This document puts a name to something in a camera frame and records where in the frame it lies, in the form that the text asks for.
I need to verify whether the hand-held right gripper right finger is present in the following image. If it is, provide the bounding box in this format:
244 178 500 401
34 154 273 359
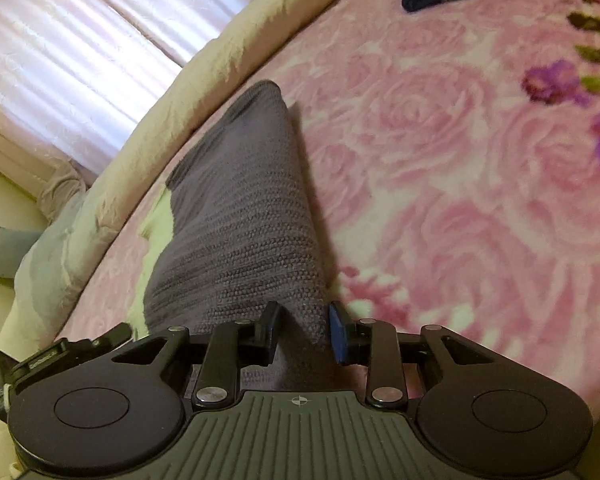
328 301 482 409

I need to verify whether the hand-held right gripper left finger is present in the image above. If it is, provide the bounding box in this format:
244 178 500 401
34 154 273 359
111 301 283 412

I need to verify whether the purple knit cardigan cream trim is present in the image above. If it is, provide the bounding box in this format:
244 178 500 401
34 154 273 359
130 79 342 395

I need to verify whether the grey cushion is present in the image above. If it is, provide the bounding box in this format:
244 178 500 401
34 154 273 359
0 226 44 281

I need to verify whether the pink rose floral blanket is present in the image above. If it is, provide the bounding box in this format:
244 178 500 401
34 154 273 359
45 0 600 426

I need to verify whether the pink and grey duvet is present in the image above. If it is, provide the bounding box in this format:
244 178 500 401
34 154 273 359
0 0 387 322

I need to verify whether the pale window curtain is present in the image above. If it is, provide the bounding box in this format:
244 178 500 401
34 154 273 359
0 0 283 197

